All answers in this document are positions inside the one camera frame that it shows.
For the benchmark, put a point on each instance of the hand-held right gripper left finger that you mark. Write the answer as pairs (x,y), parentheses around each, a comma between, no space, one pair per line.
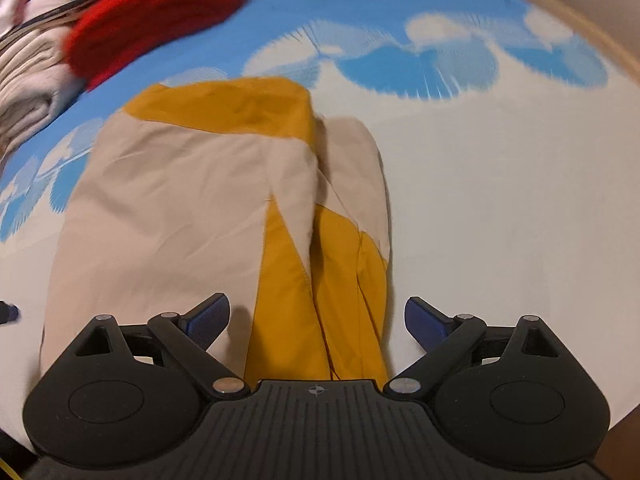
(207,317)

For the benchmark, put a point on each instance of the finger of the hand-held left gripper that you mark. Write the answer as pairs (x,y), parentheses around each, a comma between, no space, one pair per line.
(7,313)

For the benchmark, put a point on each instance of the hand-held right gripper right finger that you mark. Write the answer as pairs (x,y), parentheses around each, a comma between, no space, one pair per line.
(425,322)

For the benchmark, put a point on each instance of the beige and mustard hooded jacket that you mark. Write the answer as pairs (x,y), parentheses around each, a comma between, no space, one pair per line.
(175,200)

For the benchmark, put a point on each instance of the blue white printed bed sheet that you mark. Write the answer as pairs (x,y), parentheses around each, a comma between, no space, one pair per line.
(500,185)

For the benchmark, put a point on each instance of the white rolled quilt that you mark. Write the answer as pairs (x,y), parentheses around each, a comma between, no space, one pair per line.
(30,90)

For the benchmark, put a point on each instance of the red folded quilt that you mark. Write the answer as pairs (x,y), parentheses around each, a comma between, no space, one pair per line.
(160,15)

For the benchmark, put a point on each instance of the wooden bed frame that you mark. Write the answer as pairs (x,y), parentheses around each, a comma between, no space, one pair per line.
(590,27)

